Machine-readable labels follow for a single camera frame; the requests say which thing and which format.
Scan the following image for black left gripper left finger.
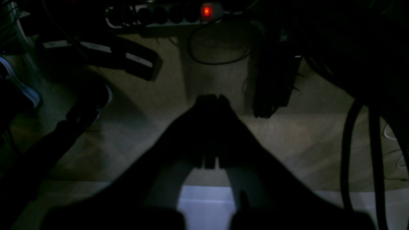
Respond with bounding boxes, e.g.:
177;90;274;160
42;95;220;230

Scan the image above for black power adapter brick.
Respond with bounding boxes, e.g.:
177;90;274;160
38;34;163;81

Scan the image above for black cable loop on floor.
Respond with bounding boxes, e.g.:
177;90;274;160
187;19;256;66

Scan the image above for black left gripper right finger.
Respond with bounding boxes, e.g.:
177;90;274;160
219;95;376;230

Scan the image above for thick black hanging cable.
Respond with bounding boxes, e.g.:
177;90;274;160
340;99;390;230

